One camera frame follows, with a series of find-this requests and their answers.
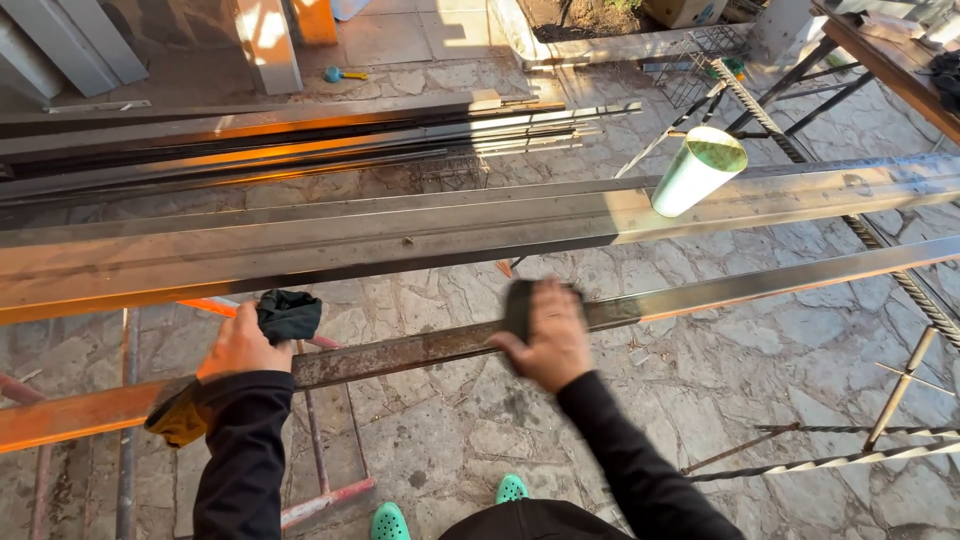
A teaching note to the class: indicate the person's left hand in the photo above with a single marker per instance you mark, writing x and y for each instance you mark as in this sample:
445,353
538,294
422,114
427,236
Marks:
244,349

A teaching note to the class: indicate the person's right hand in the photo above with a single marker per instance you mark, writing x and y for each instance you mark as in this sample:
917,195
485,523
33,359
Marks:
559,345

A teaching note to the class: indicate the person's left fingers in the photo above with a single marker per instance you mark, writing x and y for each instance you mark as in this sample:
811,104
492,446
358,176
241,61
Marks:
244,316

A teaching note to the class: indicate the dark green cloth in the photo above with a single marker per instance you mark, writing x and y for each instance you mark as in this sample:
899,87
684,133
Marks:
291,315

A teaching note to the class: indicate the dark sanding pad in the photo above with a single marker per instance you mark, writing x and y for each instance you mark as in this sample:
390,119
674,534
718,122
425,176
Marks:
517,311

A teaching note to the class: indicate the yellow black work glove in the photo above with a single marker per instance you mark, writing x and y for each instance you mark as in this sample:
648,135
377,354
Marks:
176,424

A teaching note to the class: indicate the wide grey steel beam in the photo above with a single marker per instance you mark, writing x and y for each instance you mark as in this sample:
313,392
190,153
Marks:
375,240

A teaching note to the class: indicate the pile of long steel bars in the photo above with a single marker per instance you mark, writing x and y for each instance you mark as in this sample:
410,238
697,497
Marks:
262,139

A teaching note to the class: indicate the red metal trestle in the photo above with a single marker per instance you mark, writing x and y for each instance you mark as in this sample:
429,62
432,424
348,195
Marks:
326,499

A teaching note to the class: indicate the small rebar cage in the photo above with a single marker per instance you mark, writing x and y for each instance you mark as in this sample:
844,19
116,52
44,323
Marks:
450,174

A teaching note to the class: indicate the green clog on left foot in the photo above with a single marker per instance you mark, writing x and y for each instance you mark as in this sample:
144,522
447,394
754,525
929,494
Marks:
390,523

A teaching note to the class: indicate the green clog on foot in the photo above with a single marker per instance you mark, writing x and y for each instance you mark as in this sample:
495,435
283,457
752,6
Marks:
511,489
390,523

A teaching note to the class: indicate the flat metal strip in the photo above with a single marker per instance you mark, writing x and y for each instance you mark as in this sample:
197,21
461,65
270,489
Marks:
97,106

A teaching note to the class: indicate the blue yellow toy tool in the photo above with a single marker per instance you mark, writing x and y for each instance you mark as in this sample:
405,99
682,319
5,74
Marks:
334,74

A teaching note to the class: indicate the white pillar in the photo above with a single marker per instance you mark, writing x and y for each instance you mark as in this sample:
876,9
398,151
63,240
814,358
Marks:
266,45

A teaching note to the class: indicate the green clog on right foot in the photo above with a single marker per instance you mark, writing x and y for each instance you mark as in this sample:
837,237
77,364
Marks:
511,489

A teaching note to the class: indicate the grey metal profiles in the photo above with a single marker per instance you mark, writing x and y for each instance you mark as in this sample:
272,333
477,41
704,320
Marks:
67,45

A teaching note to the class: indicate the person's black clothing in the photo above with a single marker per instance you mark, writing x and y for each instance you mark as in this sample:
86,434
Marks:
532,523

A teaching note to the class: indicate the white planter with soil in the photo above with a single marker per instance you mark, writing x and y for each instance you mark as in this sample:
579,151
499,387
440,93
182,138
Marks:
585,34

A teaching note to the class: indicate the thin steel rod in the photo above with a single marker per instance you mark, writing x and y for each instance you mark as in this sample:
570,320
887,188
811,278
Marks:
667,131

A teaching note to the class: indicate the rusty square steel tube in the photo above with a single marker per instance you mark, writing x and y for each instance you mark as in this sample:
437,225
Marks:
712,296

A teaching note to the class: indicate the white green plastic pipe piece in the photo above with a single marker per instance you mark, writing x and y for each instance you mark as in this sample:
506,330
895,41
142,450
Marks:
694,176

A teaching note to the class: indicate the cardboard box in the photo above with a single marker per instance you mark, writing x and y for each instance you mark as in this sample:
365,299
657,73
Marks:
682,11

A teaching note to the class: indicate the long ribbed rebar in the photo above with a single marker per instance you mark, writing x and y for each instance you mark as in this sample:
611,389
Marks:
765,120

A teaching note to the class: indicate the rebar trestle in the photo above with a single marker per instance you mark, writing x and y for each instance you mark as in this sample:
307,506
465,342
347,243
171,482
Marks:
896,394

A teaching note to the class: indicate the wooden workbench with metal legs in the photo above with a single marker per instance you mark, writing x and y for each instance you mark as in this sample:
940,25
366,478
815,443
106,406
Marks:
892,64

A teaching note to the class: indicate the black item on workbench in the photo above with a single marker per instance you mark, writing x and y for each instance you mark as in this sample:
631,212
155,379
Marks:
946,79

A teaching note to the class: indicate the orange post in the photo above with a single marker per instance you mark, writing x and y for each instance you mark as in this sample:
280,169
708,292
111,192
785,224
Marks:
313,21

